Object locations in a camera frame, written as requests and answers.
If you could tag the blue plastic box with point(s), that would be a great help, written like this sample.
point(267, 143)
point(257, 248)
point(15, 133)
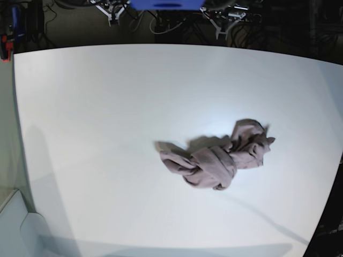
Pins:
point(167, 4)

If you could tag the red and black clamp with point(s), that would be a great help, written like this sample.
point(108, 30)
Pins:
point(6, 48)

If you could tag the grey rounded bin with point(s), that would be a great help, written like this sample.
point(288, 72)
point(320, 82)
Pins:
point(22, 232)

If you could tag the mauve t-shirt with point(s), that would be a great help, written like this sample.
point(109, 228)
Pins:
point(215, 166)

